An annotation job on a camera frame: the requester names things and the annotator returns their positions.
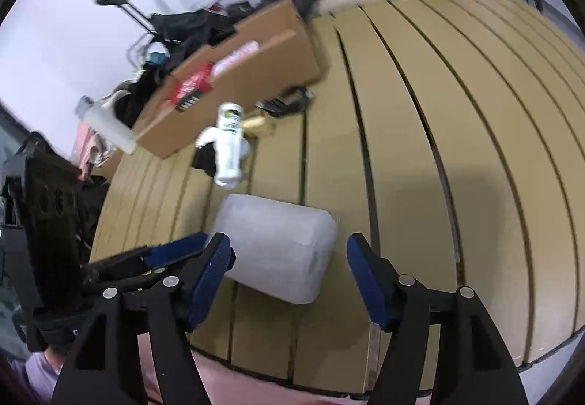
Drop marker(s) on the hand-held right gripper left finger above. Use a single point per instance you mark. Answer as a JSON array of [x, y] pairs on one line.
[[208, 284]]

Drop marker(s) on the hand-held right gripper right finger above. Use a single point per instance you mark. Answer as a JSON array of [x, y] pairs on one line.
[[368, 284]]

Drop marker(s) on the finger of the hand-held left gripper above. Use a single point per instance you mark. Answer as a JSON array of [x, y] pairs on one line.
[[176, 249]]

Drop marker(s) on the bubble wrap roll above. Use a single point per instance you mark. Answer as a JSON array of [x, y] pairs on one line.
[[279, 247]]

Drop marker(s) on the person's left forearm purple sleeve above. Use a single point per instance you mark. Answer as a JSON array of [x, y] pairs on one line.
[[39, 375]]

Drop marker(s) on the pink cloth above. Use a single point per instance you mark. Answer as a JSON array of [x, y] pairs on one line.
[[87, 146]]

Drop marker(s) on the black cloth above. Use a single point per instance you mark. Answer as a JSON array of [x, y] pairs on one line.
[[204, 158]]

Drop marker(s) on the pink mat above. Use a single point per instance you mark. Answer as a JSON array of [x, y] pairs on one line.
[[237, 382]]

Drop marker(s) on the clear plastic bottle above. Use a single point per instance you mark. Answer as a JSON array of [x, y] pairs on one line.
[[107, 126]]

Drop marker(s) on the white cloth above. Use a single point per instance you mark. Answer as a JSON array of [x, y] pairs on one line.
[[206, 136]]

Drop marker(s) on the white bottle green print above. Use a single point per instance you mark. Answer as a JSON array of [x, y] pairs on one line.
[[229, 144]]

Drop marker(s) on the wooden slatted bed base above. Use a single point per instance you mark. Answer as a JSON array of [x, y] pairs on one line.
[[434, 158]]

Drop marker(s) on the large cardboard box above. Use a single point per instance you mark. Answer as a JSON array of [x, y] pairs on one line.
[[237, 75]]

